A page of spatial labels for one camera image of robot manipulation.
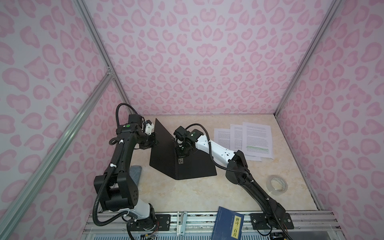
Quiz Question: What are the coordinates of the grey whiteboard eraser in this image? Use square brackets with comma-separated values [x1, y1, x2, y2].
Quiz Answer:
[130, 166, 142, 186]

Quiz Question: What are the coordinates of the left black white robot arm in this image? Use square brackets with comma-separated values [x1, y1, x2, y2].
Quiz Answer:
[92, 114, 157, 231]

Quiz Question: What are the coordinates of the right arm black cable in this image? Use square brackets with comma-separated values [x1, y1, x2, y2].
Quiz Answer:
[185, 122, 293, 240]

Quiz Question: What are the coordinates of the printed paper sheet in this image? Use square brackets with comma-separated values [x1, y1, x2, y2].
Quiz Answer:
[242, 122, 274, 159]
[230, 124, 262, 162]
[214, 129, 231, 149]

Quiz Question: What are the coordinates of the aluminium corner post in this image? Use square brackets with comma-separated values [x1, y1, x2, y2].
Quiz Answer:
[73, 0, 130, 104]
[274, 0, 345, 119]

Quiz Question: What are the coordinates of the clear tape roll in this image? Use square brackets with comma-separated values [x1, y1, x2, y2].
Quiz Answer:
[266, 175, 288, 196]

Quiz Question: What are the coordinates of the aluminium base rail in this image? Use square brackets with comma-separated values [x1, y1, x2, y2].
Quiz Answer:
[81, 211, 345, 240]

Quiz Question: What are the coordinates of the aluminium diagonal frame bar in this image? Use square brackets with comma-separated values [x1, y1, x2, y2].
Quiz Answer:
[1, 73, 115, 240]

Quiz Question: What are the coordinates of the right aluminium corner post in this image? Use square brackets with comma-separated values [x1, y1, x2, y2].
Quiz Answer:
[274, 0, 345, 119]

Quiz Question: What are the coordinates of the white black file folder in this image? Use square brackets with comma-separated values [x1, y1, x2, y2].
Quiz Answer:
[150, 119, 217, 180]

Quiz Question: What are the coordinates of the blue book yellow label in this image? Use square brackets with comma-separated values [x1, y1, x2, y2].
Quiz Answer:
[211, 207, 245, 240]

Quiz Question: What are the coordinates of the left aluminium corner post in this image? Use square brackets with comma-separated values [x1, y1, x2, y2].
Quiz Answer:
[73, 0, 130, 104]

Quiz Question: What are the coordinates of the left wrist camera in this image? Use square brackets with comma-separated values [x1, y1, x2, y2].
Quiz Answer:
[144, 120, 155, 135]

